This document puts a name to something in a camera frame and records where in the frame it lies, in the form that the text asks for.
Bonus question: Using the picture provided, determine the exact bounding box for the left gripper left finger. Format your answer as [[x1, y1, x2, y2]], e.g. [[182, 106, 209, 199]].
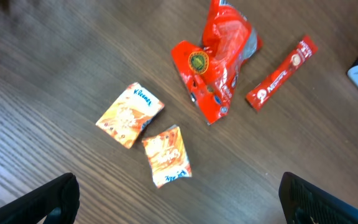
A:
[[0, 172, 80, 224]]

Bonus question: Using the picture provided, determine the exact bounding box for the orange juice carton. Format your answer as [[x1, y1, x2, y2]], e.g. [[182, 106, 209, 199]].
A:
[[96, 82, 165, 149]]

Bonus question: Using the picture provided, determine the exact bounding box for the red coffee stick sachet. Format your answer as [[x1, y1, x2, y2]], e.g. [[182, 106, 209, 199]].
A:
[[246, 35, 318, 111]]

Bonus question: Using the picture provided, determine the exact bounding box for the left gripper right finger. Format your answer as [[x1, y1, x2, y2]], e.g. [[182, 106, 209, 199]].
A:
[[278, 172, 358, 224]]

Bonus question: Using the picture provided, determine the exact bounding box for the red crinkled snack packet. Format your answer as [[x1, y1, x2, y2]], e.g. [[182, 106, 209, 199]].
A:
[[171, 0, 262, 124]]

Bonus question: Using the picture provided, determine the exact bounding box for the small orange snack packet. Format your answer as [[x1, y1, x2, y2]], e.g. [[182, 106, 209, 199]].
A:
[[142, 125, 192, 189]]

